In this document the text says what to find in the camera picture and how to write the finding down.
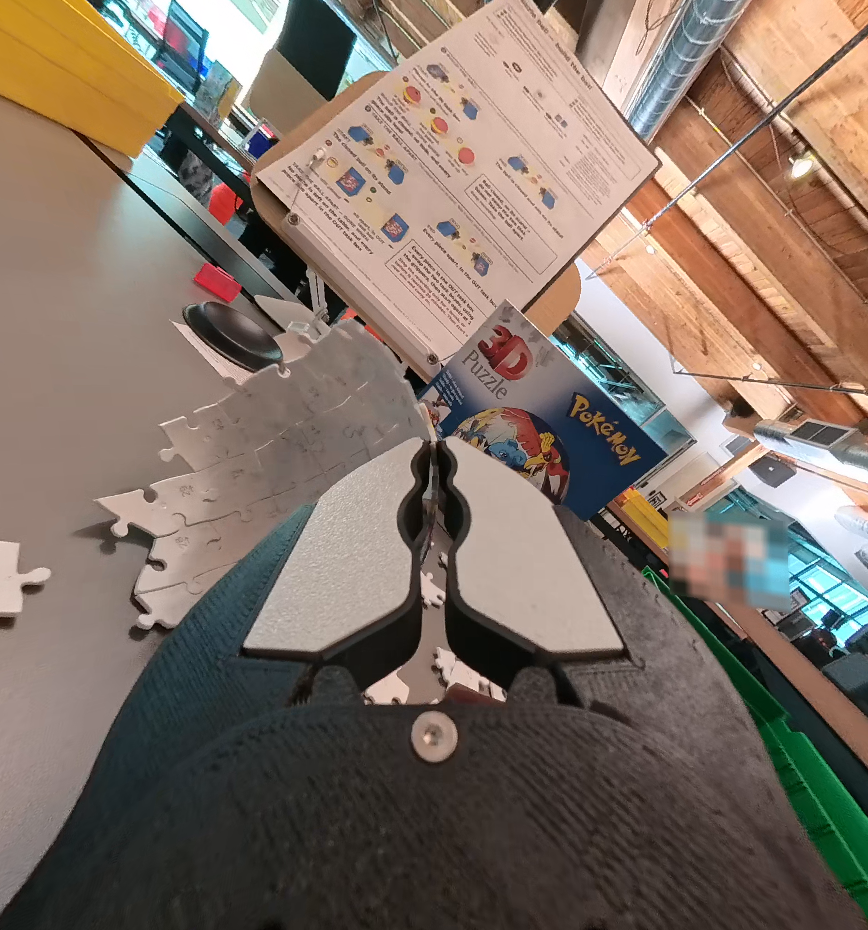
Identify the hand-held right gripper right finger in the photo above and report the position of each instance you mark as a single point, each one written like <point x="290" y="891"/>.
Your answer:
<point x="528" y="574"/>

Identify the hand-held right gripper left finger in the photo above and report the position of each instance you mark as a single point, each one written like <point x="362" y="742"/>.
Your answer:
<point x="332" y="567"/>

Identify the partly built puzzle ball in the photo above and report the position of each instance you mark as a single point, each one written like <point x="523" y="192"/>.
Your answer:
<point x="281" y="450"/>

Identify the pile of white puzzle pieces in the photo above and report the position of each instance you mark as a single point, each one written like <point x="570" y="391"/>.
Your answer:
<point x="430" y="588"/>

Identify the blue puzzle box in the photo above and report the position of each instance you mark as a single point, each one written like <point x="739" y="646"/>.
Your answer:
<point x="586" y="407"/>

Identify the paper puzzle leaflet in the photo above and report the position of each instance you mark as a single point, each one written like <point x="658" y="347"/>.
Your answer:
<point x="201" y="352"/>

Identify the black round ball stand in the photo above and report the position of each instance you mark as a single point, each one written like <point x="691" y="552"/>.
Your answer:
<point x="230" y="334"/>

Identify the person's right hand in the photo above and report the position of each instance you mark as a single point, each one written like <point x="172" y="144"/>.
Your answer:
<point x="477" y="697"/>

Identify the yellow parts bins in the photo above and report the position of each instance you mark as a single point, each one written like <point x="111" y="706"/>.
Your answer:
<point x="645" y="523"/>

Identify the wooden workbench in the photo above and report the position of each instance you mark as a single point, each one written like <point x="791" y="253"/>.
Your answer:
<point x="804" y="676"/>

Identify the red plastic object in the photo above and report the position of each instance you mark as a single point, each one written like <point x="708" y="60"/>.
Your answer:
<point x="216" y="281"/>

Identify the dark desk hatch panel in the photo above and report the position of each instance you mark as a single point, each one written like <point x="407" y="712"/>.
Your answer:
<point x="201" y="225"/>

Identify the red rounded object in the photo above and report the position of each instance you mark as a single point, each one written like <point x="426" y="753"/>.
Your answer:
<point x="225" y="203"/>

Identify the green plastic bin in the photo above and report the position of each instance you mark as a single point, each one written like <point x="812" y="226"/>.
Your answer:
<point x="826" y="814"/>

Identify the laminated instruction sheet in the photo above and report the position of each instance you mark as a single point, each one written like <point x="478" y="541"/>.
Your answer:
<point x="477" y="160"/>

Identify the blue storage crate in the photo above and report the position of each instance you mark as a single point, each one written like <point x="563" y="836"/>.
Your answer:
<point x="259" y="140"/>

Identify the brown cardboard panel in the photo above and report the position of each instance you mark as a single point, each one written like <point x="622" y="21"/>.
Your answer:
<point x="285" y="83"/>

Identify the ceiling spotlight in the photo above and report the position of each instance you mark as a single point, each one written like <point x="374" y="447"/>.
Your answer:
<point x="802" y="167"/>

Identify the black display panel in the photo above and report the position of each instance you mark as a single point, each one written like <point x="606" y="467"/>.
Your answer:
<point x="314" y="43"/>

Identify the black mesh office chair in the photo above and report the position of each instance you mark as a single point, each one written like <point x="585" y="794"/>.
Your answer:
<point x="183" y="43"/>

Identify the yellow plastic bin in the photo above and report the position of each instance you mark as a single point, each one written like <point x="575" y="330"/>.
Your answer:
<point x="63" y="72"/>

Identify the black wall speaker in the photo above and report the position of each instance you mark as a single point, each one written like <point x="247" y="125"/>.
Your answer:
<point x="772" y="471"/>

